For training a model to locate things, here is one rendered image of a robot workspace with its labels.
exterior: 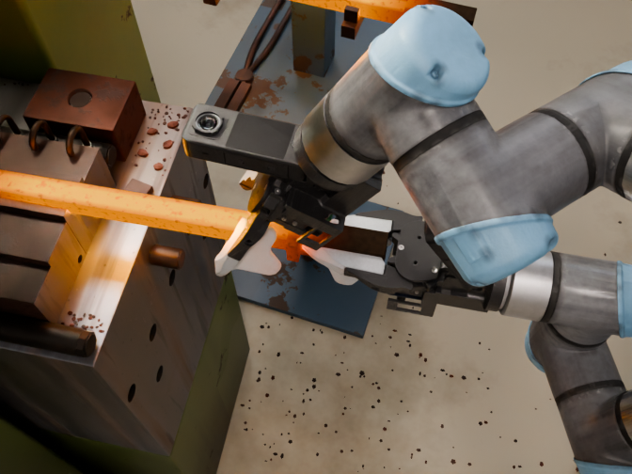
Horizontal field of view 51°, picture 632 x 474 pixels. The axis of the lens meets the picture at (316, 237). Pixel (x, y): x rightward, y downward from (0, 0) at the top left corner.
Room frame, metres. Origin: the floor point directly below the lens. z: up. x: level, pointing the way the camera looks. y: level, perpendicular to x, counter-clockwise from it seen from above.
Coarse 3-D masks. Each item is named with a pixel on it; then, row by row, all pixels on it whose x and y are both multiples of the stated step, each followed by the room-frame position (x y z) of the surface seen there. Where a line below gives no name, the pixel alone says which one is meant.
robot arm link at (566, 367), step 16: (528, 336) 0.30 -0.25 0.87; (544, 336) 0.28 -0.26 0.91; (560, 336) 0.27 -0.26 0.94; (528, 352) 0.29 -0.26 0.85; (544, 352) 0.27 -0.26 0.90; (560, 352) 0.26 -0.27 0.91; (576, 352) 0.26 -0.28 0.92; (592, 352) 0.26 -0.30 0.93; (608, 352) 0.26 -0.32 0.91; (544, 368) 0.26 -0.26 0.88; (560, 368) 0.25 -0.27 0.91; (576, 368) 0.24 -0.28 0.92; (592, 368) 0.24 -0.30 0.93; (608, 368) 0.24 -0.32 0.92; (560, 384) 0.23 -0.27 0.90; (576, 384) 0.23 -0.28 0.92
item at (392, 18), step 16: (304, 0) 0.76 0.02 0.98; (320, 0) 0.75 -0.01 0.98; (336, 0) 0.75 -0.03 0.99; (352, 0) 0.74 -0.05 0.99; (368, 0) 0.74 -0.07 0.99; (384, 0) 0.74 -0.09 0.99; (400, 0) 0.74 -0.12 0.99; (416, 0) 0.73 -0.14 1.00; (432, 0) 0.73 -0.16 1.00; (368, 16) 0.73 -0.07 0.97; (384, 16) 0.72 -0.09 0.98; (400, 16) 0.72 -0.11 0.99; (464, 16) 0.70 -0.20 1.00
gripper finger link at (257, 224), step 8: (264, 208) 0.33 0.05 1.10; (248, 216) 0.34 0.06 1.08; (256, 216) 0.33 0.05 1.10; (264, 216) 0.32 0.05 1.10; (248, 224) 0.33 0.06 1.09; (256, 224) 0.32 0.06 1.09; (264, 224) 0.32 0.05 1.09; (248, 232) 0.32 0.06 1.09; (256, 232) 0.32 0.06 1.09; (264, 232) 0.32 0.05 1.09; (240, 240) 0.31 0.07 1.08; (248, 240) 0.32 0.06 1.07; (256, 240) 0.31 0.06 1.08; (232, 248) 0.31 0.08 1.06; (240, 248) 0.31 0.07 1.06; (248, 248) 0.32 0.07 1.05; (232, 256) 0.31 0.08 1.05; (240, 256) 0.31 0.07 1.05
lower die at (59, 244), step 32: (0, 160) 0.47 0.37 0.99; (32, 160) 0.47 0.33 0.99; (64, 160) 0.47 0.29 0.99; (96, 160) 0.47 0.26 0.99; (0, 224) 0.38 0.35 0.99; (32, 224) 0.38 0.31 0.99; (64, 224) 0.38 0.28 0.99; (96, 224) 0.43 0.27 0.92; (0, 256) 0.35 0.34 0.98; (32, 256) 0.34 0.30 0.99; (64, 256) 0.36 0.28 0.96; (0, 288) 0.31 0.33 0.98; (32, 288) 0.31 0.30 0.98; (64, 288) 0.33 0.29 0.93
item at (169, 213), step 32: (0, 192) 0.42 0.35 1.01; (32, 192) 0.41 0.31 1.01; (64, 192) 0.41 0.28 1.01; (96, 192) 0.41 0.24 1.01; (128, 192) 0.41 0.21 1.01; (160, 224) 0.38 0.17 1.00; (192, 224) 0.37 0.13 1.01; (224, 224) 0.37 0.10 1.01; (288, 256) 0.34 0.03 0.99; (384, 256) 0.33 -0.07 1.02
